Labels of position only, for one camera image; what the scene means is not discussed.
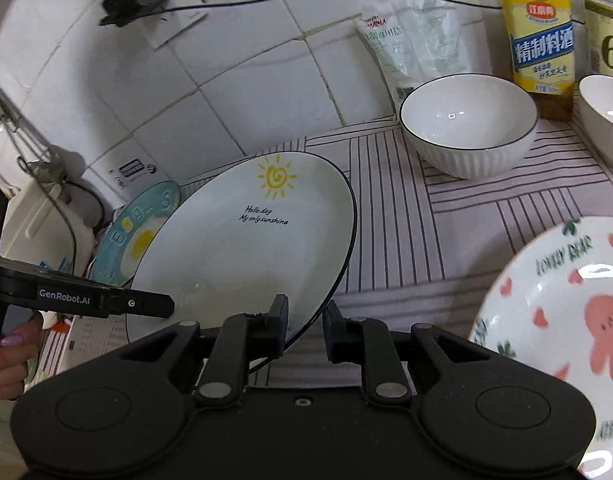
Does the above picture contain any white sun plate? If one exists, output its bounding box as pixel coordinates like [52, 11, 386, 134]
[126, 152, 357, 344]

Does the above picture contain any white vinegar bottle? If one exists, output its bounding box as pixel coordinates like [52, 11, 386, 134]
[583, 0, 613, 77]

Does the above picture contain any teal egg plate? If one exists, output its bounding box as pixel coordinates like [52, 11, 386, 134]
[90, 181, 180, 286]

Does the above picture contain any person left hand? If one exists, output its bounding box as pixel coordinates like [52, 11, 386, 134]
[0, 312, 44, 400]

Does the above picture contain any white ribbed bowl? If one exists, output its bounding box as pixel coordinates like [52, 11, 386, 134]
[399, 74, 540, 181]
[579, 74, 613, 167]

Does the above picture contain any yellow cooking wine bottle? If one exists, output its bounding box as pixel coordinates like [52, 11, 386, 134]
[501, 0, 576, 122]

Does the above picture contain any black power adapter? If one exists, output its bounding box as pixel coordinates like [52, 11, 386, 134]
[99, 0, 169, 27]

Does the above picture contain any white salt bag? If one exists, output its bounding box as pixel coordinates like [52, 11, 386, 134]
[354, 0, 473, 107]

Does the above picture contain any white wall socket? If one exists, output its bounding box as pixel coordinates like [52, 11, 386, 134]
[138, 10, 208, 50]

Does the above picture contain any pink bear plate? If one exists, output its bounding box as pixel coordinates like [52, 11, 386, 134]
[469, 217, 613, 479]

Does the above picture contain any striped white table mat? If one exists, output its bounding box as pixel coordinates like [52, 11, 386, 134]
[31, 114, 613, 391]

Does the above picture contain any white kitchen appliance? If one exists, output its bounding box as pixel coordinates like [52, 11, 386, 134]
[0, 181, 94, 276]

